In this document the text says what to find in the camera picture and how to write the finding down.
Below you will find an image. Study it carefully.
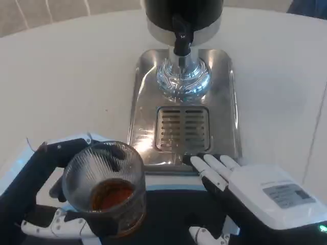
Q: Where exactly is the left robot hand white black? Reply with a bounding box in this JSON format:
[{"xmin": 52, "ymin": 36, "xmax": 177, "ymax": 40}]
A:
[{"xmin": 0, "ymin": 131, "xmax": 126, "ymax": 245}]

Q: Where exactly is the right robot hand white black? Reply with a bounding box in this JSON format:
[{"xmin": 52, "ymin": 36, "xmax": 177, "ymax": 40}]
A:
[{"xmin": 182, "ymin": 152, "xmax": 327, "ymax": 245}]

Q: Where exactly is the clear ribbed glass cup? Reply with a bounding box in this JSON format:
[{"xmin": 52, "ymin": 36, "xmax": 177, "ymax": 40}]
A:
[{"xmin": 62, "ymin": 141, "xmax": 148, "ymax": 237}]

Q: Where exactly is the amber drink liquid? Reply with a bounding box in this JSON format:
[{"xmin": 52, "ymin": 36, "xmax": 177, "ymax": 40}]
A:
[{"xmin": 90, "ymin": 178, "xmax": 146, "ymax": 230}]

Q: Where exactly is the steel drip tray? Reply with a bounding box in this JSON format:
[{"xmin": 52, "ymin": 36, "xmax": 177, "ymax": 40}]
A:
[{"xmin": 127, "ymin": 48, "xmax": 243, "ymax": 176}]

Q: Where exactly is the black white robot torso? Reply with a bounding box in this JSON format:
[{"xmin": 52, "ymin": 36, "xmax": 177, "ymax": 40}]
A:
[{"xmin": 144, "ymin": 173, "xmax": 241, "ymax": 245}]

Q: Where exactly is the slotted steel drain grid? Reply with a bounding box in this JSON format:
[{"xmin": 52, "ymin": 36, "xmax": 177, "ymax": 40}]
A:
[{"xmin": 154, "ymin": 106, "xmax": 211, "ymax": 152}]

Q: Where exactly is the black dispenser tap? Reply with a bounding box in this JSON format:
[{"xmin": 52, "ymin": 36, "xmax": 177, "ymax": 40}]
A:
[{"xmin": 171, "ymin": 14, "xmax": 195, "ymax": 57}]

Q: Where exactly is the person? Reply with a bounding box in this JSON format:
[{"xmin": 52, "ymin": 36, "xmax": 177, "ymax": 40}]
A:
[{"xmin": 286, "ymin": 0, "xmax": 327, "ymax": 19}]

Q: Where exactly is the black steel drink dispenser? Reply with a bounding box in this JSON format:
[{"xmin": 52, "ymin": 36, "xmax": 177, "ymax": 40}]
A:
[{"xmin": 141, "ymin": 0, "xmax": 222, "ymax": 101}]

